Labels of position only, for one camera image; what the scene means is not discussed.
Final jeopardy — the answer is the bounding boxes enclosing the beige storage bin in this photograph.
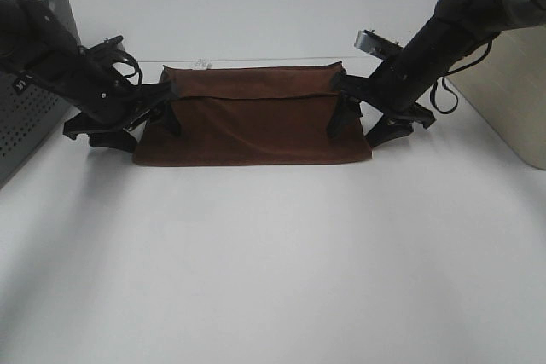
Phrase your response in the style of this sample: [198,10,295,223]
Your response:
[449,26,545,170]

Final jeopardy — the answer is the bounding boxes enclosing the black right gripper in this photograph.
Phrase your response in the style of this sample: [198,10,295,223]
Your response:
[327,72,432,147]

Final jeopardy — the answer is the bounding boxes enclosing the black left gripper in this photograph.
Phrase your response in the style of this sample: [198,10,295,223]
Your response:
[63,81,182,147]

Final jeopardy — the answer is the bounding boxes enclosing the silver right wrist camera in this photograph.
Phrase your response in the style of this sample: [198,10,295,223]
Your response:
[354,30,403,60]

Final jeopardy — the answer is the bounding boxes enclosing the grey perforated plastic basket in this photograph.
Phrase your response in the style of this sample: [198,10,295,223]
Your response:
[1,0,79,184]

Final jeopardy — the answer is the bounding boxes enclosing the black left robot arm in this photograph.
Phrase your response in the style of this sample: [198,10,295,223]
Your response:
[1,0,181,153]

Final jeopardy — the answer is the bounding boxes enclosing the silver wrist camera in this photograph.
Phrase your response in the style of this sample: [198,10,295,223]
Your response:
[354,30,403,60]
[102,35,127,65]

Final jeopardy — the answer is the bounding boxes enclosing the brown towel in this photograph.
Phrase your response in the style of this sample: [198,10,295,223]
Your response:
[132,61,372,167]

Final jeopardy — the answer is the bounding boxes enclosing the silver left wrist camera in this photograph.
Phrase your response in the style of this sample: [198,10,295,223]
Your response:
[102,35,127,65]

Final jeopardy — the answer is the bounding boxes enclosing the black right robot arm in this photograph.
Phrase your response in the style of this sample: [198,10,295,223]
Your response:
[326,0,545,147]

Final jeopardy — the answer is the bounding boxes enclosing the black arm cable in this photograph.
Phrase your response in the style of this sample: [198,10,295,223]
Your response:
[78,42,144,84]
[428,33,494,117]

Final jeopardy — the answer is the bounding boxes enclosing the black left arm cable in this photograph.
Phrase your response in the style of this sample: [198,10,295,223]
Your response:
[78,42,144,84]

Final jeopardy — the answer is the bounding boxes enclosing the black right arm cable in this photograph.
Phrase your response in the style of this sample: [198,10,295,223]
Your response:
[428,33,494,117]

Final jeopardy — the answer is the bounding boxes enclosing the white towel label tag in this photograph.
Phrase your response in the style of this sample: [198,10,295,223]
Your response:
[192,58,212,71]

